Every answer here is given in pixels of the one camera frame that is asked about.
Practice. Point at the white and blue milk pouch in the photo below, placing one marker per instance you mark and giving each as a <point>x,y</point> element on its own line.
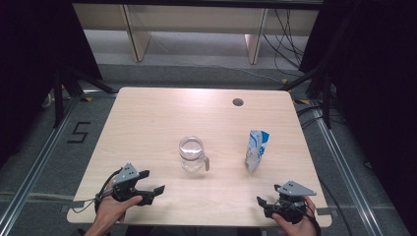
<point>255,152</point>

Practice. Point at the light wooden shelf unit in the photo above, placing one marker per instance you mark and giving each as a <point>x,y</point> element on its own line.
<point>141,39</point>

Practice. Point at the black metal stand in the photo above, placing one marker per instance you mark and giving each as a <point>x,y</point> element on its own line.
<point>326,98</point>
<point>59,98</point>

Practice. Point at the yellow black tape piece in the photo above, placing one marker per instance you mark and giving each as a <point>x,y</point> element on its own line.
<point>303,101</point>
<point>284,80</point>
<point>87,99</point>

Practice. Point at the round grey table grommet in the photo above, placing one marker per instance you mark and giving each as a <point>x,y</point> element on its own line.
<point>238,102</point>

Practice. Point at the person's left hand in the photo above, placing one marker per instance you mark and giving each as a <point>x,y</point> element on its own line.
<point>109,211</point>

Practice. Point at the metal floor rail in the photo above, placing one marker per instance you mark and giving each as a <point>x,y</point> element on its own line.
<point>341,164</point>
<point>32,196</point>
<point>36,160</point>

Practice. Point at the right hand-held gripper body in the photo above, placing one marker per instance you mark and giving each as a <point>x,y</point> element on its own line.
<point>291,206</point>

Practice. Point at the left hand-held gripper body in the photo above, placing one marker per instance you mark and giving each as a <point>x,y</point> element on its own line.
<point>126,175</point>

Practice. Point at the person's right hand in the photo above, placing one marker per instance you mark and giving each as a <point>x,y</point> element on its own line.
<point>300,229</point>

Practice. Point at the black curtain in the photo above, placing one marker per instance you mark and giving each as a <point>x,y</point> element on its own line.
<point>377,82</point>
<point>26,65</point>

